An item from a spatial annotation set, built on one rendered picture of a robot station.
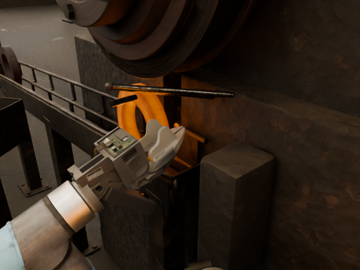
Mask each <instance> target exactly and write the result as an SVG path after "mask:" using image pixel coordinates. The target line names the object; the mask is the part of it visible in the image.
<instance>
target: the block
mask: <svg viewBox="0 0 360 270"><path fill-rule="evenodd" d="M275 165H276V160H275V157H274V156H273V155H271V154H269V153H267V152H265V151H263V150H261V149H258V148H256V147H254V146H252V145H250V144H248V143H246V142H242V141H238V142H235V143H233V144H231V145H229V146H227V147H224V148H222V149H220V150H218V151H215V152H213V153H211V154H208V155H206V156H204V157H203V158H202V160H201V162H200V187H199V219H198V252H197V261H202V260H206V259H208V260H210V261H211V264H212V267H216V268H220V269H223V270H254V269H255V268H257V267H258V266H259V264H260V262H261V255H262V251H263V244H264V238H265V231H266V224H267V217H268V210H269V203H270V199H271V192H272V185H273V178H274V172H275Z"/></svg>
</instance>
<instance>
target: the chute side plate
mask: <svg viewBox="0 0 360 270"><path fill-rule="evenodd" d="M0 85H1V88H2V92H3V94H4V91H3V90H5V91H6V92H7V95H8V97H9V98H15V99H22V100H23V103H24V108H25V110H26V111H28V112H29V113H30V114H32V115H33V116H35V117H36V118H37V119H39V120H40V121H42V122H43V123H44V118H43V117H45V118H46V119H47V120H48V121H50V125H51V128H52V129H53V130H54V131H56V132H57V133H59V134H60V135H61V136H63V137H64V138H65V139H67V140H68V141H70V142H71V143H73V144H74V145H76V146H77V147H78V148H80V149H81V150H82V151H84V152H85V153H87V154H88V155H90V156H91V157H92V158H94V157H96V155H95V154H94V150H95V148H96V147H95V145H94V143H95V142H96V141H98V140H99V139H101V138H102V137H104V136H103V135H101V134H100V133H98V132H96V131H94V130H93V129H91V128H89V127H87V126H86V125H84V124H82V123H81V122H79V121H77V120H75V119H73V118H72V117H70V116H68V115H67V114H65V113H63V112H61V111H59V110H58V109H56V108H54V107H52V106H51V105H49V104H47V103H45V102H44V101H42V100H40V99H38V98H37V97H35V96H33V95H32V94H29V93H27V92H26V91H24V90H23V89H21V88H19V87H17V86H16V85H14V84H12V83H10V82H9V81H7V80H5V79H3V78H2V77H0ZM146 189H148V190H149V191H150V192H151V193H152V194H154V195H155V196H156V197H158V198H159V199H160V200H161V201H162V202H163V214H164V215H165V216H166V217H167V218H170V182H169V181H168V180H167V179H165V178H164V177H162V176H161V175H160V176H159V177H157V178H155V179H153V180H152V181H151V182H150V183H147V184H145V185H143V186H141V187H140V189H134V190H137V191H140V192H145V193H146Z"/></svg>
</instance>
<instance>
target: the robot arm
mask: <svg viewBox="0 0 360 270"><path fill-rule="evenodd" d="M185 131H186V130H185V128H184V127H183V126H179V127H175V128H172V129H170V128H168V127H167V126H162V125H161V124H160V123H159V122H158V121H157V120H156V119H151V120H150V121H148V122H147V124H146V134H145V136H144V137H142V138H141V139H140V140H139V141H138V139H136V138H135V137H134V136H132V135H131V134H129V133H128V132H126V131H125V130H124V129H122V128H120V127H119V126H118V127H117V128H115V129H113V130H112V131H111V132H109V133H108V134H106V135H105V136H104V137H102V138H101V139H99V140H98V141H96V142H95V143H94V145H95V147H96V148H95V150H97V153H96V154H95V150H94V154H95V155H96V157H94V158H93V159H91V160H90V161H88V162H87V163H86V164H84V165H83V166H82V167H80V168H79V169H78V168H77V167H76V166H75V164H74V165H73V166H71V167H70V168H69V169H67V170H68V172H69V173H70V174H71V176H72V177H73V178H72V180H73V182H70V181H66V182H65V183H63V184H62V185H60V186H59V187H58V188H56V189H55V190H53V191H52V192H51V193H49V194H48V195H47V196H45V197H44V198H42V199H41V200H39V201H38V202H37V203H35V204H34V205H33V206H31V207H30V208H29V209H27V210H25V211H24V212H23V213H21V214H20V215H18V216H17V217H16V218H14V219H13V220H12V221H9V222H7V223H6V225H5V226H4V227H3V228H1V229H0V270H95V268H94V267H93V264H92V263H91V262H90V260H89V259H87V258H86V257H85V256H84V255H83V254H82V253H81V252H80V251H79V250H78V249H77V247H76V246H75V245H74V244H73V243H72V242H71V241H70V240H69V238H70V237H71V236H73V235H74V234H75V233H76V232H78V231H79V230H80V229H81V228H83V227H84V226H85V225H86V224H88V223H89V222H90V221H92V220H93V219H94V218H95V217H96V214H95V213H96V212H97V213H100V212H101V211H102V210H103V209H104V206H103V205H102V204H101V202H100V201H99V200H100V199H101V198H102V199H103V200H104V201H107V202H110V203H113V204H116V205H120V206H123V207H126V208H129V209H132V210H135V211H137V212H141V213H145V214H148V215H150V214H151V213H152V211H153V210H154V208H155V206H156V203H155V202H154V201H152V200H151V199H150V197H149V195H148V194H146V193H145V192H140V191H137V190H134V189H140V187H141V186H143V185H145V184H147V183H150V182H151V181H152V180H153V179H155V178H157V177H159V176H160V175H161V174H162V173H164V172H165V171H166V170H167V168H168V167H169V166H170V164H171V163H172V161H173V159H174V158H175V156H176V153H177V151H178V150H179V148H180V146H181V143H182V141H183V138H184V135H185ZM98 152H99V153H100V154H98ZM146 157H148V158H149V159H151V162H148V160H147V158H146Z"/></svg>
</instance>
